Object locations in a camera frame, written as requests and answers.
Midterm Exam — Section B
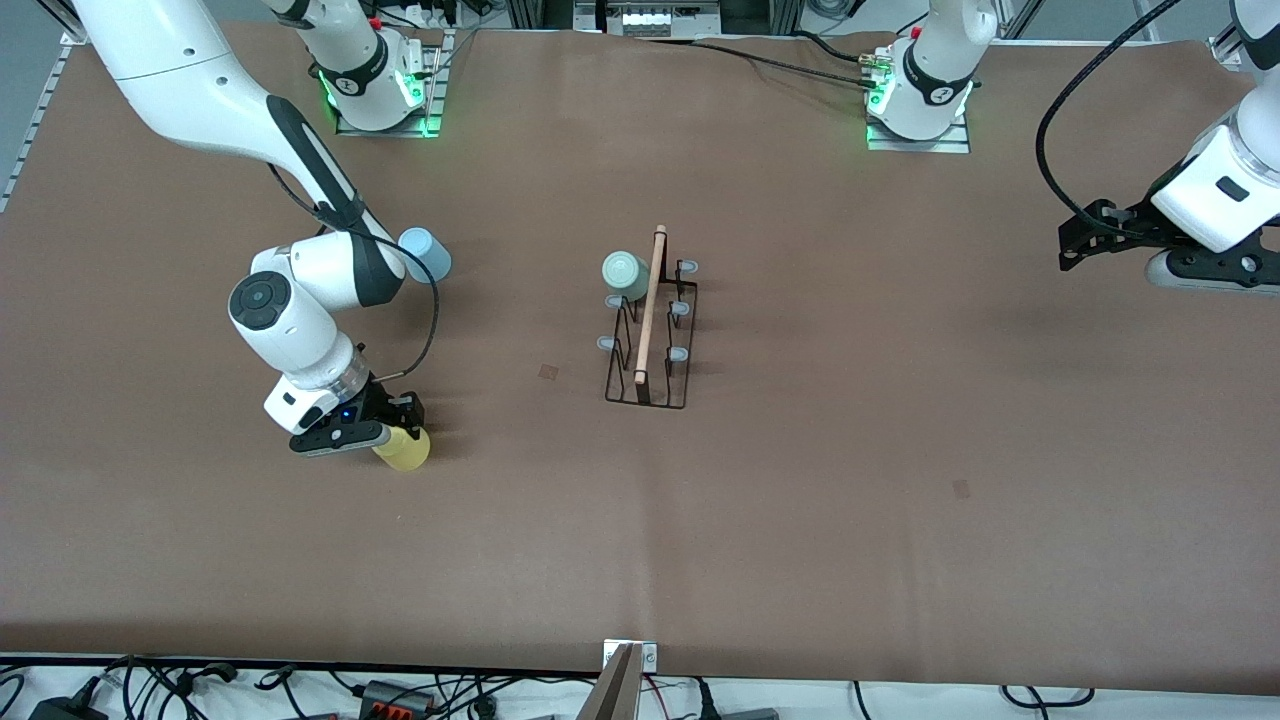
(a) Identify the yellow plastic cup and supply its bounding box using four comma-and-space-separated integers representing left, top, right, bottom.
372, 424, 432, 473

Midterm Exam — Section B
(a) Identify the pale teal plastic cup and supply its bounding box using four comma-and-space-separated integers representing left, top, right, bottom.
601, 250, 652, 304

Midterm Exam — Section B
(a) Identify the black wire cup holder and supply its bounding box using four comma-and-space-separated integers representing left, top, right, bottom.
597, 224, 701, 411

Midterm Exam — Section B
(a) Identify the light blue plastic cup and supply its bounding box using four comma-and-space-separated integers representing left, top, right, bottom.
398, 227, 453, 283

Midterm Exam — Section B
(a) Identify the black box with orange connectors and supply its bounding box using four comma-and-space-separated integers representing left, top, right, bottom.
358, 680, 437, 717

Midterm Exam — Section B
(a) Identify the power strip with plugs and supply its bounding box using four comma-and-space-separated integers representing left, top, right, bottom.
380, 0, 463, 31

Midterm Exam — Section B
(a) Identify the brown paper table cover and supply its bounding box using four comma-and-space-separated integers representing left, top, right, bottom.
0, 20, 1280, 696

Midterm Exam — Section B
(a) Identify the black power adapter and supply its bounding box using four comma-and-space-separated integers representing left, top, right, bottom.
28, 694, 109, 720

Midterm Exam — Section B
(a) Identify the white terminal block device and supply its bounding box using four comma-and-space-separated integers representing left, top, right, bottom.
604, 0, 723, 37

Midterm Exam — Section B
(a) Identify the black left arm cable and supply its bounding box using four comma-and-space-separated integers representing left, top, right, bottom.
1035, 0, 1186, 241

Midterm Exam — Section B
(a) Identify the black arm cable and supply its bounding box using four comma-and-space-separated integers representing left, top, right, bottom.
266, 162, 443, 383
1035, 0, 1186, 241

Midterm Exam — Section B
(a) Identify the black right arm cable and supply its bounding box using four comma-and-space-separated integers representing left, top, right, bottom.
266, 162, 443, 383

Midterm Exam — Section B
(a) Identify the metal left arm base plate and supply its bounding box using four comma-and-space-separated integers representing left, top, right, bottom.
866, 112, 972, 154

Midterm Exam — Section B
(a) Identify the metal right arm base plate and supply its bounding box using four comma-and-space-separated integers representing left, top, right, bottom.
334, 28, 457, 139

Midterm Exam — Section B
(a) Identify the grey-brown slanted post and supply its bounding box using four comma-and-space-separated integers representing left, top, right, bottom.
577, 643, 647, 720

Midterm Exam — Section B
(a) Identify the black braided table cable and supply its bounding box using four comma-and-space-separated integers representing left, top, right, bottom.
640, 36, 883, 91

